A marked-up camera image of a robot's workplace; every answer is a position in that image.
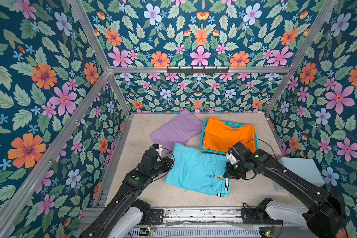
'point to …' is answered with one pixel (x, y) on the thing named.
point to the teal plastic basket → (232, 124)
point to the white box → (305, 167)
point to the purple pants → (180, 128)
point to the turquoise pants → (193, 170)
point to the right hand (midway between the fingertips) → (224, 175)
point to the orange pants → (219, 136)
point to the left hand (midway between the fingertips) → (175, 160)
